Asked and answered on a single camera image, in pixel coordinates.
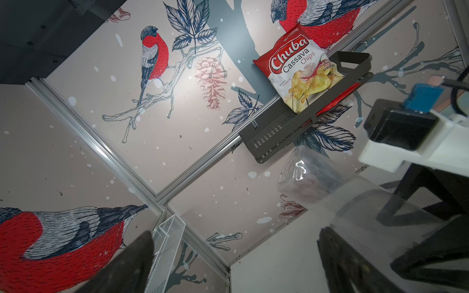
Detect tall clear bean jar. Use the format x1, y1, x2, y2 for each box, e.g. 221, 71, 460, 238
278, 146, 444, 293

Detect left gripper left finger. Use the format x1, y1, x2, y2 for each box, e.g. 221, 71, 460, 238
77, 231, 154, 293

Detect red Chuba chips bag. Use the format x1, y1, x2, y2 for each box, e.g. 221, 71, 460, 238
253, 25, 344, 114

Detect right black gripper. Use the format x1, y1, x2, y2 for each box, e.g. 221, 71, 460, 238
390, 164, 469, 289

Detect black wall basket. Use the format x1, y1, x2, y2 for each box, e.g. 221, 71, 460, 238
239, 51, 373, 164

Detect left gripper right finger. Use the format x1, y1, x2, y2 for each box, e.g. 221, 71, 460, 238
318, 227, 403, 293

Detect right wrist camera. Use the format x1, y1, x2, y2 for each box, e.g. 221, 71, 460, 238
359, 76, 469, 177

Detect white wire mesh shelf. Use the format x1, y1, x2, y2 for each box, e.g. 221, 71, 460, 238
145, 214, 186, 293

